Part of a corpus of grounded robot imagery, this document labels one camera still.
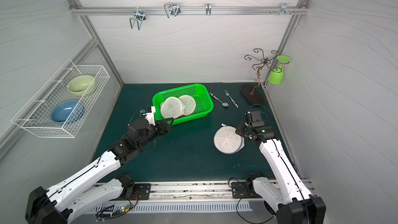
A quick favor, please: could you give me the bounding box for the round white mesh bag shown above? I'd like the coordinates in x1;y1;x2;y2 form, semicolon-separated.
160;96;185;119
178;95;197;116

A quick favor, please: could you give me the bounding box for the white mesh laundry bag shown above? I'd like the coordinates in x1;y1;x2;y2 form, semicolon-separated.
214;124;245;155

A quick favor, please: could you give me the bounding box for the green plastic basket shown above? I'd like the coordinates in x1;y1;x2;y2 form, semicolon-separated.
152;84;214;124

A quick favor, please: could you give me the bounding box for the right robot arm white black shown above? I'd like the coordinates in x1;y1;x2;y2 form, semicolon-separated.
236;110;326;224

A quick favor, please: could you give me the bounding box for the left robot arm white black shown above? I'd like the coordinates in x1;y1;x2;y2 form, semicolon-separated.
25;117;174;224

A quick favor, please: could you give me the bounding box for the metal cup holder stand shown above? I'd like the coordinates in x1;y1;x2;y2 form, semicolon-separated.
240;48;279;105

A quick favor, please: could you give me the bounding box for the green plastic wine glass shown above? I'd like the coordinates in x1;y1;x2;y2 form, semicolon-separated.
268;55;290;85

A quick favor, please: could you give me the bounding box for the light green ceramic bowl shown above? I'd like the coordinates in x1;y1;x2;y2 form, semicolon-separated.
67;75;95;97

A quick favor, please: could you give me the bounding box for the blue ceramic bowl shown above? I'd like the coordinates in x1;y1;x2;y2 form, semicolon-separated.
51;100;85;124

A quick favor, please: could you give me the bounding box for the metal double hook left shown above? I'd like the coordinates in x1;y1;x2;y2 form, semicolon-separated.
129;9;146;30

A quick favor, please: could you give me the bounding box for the metal double hook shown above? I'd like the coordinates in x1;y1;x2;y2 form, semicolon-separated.
129;9;146;30
164;3;181;18

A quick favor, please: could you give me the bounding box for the metal double hook middle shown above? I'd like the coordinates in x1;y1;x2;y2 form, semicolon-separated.
164;3;181;18

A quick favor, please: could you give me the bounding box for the metal clip hook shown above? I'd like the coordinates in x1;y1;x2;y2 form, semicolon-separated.
205;3;211;16

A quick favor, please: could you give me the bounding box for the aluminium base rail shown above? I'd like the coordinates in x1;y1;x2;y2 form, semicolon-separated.
62;178;315;204

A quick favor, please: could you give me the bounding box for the white slotted cable duct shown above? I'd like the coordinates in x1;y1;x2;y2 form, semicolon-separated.
69;201;253;215

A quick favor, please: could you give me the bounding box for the white wire wall basket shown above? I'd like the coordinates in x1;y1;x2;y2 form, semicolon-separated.
11;60;110;139

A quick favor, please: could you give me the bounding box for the black cable bundle left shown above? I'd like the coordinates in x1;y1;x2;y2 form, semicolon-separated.
94;189;139;222

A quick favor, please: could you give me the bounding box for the metal bracket hook right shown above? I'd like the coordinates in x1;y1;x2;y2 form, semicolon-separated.
269;3;297;16

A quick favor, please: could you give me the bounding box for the aluminium top rail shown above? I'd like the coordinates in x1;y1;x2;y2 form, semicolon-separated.
70;1;309;17

